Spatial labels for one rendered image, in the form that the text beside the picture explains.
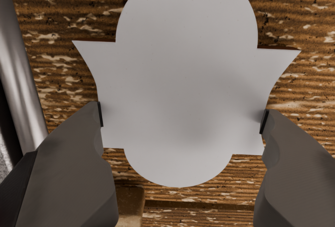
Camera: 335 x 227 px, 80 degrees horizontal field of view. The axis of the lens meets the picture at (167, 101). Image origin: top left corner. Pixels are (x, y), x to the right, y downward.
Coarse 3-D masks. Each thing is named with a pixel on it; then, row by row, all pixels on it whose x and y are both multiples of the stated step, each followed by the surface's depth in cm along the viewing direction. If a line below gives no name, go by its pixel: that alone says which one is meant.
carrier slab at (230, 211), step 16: (144, 208) 18; (160, 208) 18; (176, 208) 18; (192, 208) 18; (208, 208) 18; (224, 208) 18; (240, 208) 18; (144, 224) 19; (160, 224) 19; (176, 224) 19; (192, 224) 19; (208, 224) 19; (224, 224) 19; (240, 224) 19
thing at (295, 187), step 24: (264, 120) 11; (288, 120) 10; (288, 144) 9; (312, 144) 9; (288, 168) 7; (312, 168) 7; (264, 192) 6; (288, 192) 6; (312, 192) 6; (264, 216) 6; (288, 216) 6; (312, 216) 6
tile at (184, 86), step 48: (144, 0) 10; (192, 0) 10; (240, 0) 10; (96, 48) 11; (144, 48) 11; (192, 48) 11; (240, 48) 11; (288, 48) 11; (144, 96) 12; (192, 96) 12; (240, 96) 12; (144, 144) 14; (192, 144) 13; (240, 144) 13
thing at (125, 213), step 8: (120, 192) 16; (128, 192) 16; (136, 192) 16; (144, 192) 16; (120, 200) 15; (128, 200) 15; (136, 200) 16; (144, 200) 16; (120, 208) 15; (128, 208) 15; (136, 208) 15; (120, 216) 15; (128, 216) 15; (136, 216) 15; (120, 224) 15; (128, 224) 15; (136, 224) 15
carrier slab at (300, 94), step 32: (32, 0) 11; (64, 0) 11; (96, 0) 11; (256, 0) 10; (288, 0) 10; (320, 0) 10; (32, 32) 12; (64, 32) 11; (96, 32) 11; (288, 32) 11; (320, 32) 11; (32, 64) 12; (64, 64) 12; (320, 64) 12; (64, 96) 13; (96, 96) 13; (288, 96) 13; (320, 96) 13; (320, 128) 14; (256, 160) 15; (160, 192) 17; (192, 192) 17; (224, 192) 17; (256, 192) 17
